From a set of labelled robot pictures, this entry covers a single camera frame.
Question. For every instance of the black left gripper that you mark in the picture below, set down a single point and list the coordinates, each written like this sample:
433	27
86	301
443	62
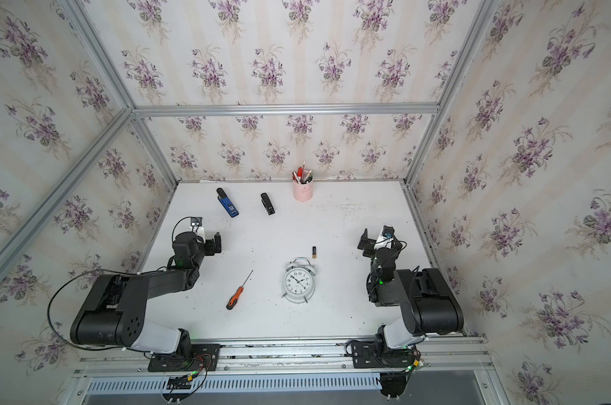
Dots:
208	247

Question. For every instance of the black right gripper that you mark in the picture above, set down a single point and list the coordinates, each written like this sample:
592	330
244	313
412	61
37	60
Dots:
369	244

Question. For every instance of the orange handled screwdriver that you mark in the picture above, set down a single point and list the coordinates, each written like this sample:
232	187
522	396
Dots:
234	299

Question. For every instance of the white twin-bell alarm clock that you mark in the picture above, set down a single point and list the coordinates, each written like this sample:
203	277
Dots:
298	283

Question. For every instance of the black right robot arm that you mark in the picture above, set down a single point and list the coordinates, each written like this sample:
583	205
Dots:
423	296

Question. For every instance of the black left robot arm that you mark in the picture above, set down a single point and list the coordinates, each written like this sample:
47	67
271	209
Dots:
113	315

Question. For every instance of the blue black stapler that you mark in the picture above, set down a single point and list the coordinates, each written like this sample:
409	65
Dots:
227	203

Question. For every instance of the pink pen cup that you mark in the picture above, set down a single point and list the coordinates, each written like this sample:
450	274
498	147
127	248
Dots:
302	192

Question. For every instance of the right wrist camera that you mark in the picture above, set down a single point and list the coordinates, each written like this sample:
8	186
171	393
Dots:
386	238

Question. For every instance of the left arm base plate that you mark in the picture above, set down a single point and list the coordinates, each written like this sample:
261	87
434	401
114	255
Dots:
201	357

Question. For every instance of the aluminium front rail frame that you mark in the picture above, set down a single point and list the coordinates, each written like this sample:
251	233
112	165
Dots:
299	356

